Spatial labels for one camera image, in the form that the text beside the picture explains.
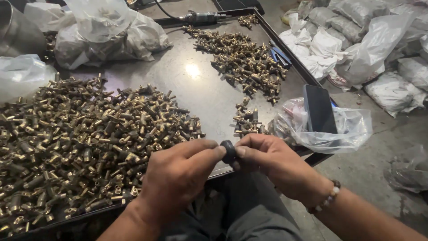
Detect blue-handled pliers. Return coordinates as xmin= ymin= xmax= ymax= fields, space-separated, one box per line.
xmin=269 ymin=40 xmax=293 ymax=69

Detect large heap of brass fittings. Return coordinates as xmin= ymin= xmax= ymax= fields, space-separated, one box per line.
xmin=0 ymin=74 xmax=206 ymax=236

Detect tiny pile of brass fittings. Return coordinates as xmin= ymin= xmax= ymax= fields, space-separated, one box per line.
xmin=237 ymin=13 xmax=259 ymax=29

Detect beaded bracelet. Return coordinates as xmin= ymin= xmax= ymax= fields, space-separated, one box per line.
xmin=307 ymin=179 xmax=342 ymax=215

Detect long heap of brass fittings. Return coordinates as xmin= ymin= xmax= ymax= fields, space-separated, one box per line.
xmin=183 ymin=25 xmax=289 ymax=104

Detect black metal tray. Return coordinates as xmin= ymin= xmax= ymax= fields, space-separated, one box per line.
xmin=0 ymin=7 xmax=338 ymax=241

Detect heap of filled plastic sacks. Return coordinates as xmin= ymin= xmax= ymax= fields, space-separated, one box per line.
xmin=279 ymin=0 xmax=428 ymax=118

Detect black smartphone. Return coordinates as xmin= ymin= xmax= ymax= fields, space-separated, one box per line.
xmin=302 ymin=84 xmax=338 ymax=134

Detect person's left hand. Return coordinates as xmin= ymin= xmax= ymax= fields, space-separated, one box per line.
xmin=135 ymin=139 xmax=227 ymax=218

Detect clear plastic bag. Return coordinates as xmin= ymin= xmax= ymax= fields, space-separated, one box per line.
xmin=267 ymin=97 xmax=373 ymax=154

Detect person's right hand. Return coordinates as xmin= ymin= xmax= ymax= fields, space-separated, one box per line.
xmin=232 ymin=133 xmax=331 ymax=206

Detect crumpled clear plastic bags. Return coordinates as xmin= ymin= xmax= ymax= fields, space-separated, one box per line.
xmin=23 ymin=0 xmax=174 ymax=70

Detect small cluster of brass fittings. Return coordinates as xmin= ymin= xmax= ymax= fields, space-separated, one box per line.
xmin=231 ymin=97 xmax=268 ymax=138

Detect dark plastic bag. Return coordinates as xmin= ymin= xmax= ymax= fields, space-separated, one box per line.
xmin=384 ymin=145 xmax=428 ymax=194

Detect translucent plastic bag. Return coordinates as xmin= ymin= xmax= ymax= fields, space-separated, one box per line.
xmin=0 ymin=54 xmax=58 ymax=102

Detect grey pneumatic tool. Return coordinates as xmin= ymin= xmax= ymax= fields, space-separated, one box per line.
xmin=178 ymin=10 xmax=232 ymax=25

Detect black air hose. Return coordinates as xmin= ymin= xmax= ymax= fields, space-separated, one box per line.
xmin=154 ymin=0 xmax=183 ymax=21

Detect grey metal cylinder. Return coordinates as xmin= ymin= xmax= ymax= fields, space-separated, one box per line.
xmin=0 ymin=0 xmax=47 ymax=58

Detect black rubber ring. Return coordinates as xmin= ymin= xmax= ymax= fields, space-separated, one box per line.
xmin=220 ymin=140 xmax=238 ymax=164

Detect person's grey trousers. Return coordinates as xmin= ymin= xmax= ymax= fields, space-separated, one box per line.
xmin=159 ymin=171 xmax=305 ymax=241

